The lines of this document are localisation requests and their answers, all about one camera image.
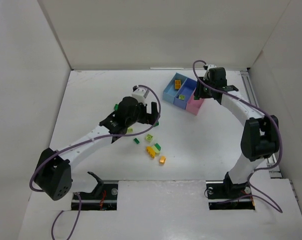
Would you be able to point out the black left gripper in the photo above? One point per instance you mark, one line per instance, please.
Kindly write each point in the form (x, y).
(147, 113)

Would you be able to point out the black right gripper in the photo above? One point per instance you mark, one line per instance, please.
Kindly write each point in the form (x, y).
(199, 92)

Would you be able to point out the yellow rounded lego brick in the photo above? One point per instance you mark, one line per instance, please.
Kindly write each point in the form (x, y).
(177, 84)

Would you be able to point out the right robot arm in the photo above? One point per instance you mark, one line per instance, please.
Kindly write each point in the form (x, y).
(259, 138)

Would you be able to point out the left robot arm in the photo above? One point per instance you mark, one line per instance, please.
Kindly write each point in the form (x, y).
(53, 173)

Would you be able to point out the pink container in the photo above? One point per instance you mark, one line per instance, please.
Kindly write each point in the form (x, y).
(193, 105)

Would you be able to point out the light green small lego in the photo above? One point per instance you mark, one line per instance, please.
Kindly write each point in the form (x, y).
(149, 138)

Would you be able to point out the purple blue container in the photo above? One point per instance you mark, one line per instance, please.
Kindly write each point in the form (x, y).
(186, 89)

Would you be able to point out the dark green sloped lego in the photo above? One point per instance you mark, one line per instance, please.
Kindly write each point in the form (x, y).
(115, 107)

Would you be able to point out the green and pale lego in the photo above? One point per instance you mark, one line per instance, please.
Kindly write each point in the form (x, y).
(157, 148)

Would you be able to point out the yellow studded lego brick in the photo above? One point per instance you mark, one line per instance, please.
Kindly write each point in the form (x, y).
(150, 151)

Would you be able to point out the orange small lego brick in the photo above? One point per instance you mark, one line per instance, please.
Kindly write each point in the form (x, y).
(162, 160)

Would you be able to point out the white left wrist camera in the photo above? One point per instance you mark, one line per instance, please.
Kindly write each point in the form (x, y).
(140, 94)

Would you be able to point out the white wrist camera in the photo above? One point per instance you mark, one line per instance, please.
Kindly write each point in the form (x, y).
(208, 67)
(140, 94)

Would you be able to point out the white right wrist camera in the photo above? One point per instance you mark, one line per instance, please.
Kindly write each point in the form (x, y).
(208, 67)

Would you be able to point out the aluminium rail right side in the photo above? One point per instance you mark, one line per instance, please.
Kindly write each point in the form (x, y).
(275, 171)

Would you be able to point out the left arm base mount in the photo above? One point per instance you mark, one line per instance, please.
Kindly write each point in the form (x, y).
(91, 193)

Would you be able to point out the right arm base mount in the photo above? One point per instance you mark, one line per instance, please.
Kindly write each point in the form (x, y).
(225, 197)

